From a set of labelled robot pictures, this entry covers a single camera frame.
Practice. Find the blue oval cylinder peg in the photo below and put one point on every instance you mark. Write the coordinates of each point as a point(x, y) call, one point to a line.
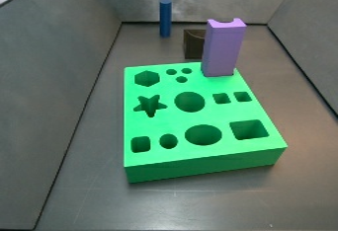
point(164, 18)

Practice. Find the green foam shape board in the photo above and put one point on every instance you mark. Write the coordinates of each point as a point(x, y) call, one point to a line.
point(192, 124)

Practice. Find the purple rectangular block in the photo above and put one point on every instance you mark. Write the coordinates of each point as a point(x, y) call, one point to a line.
point(222, 45)

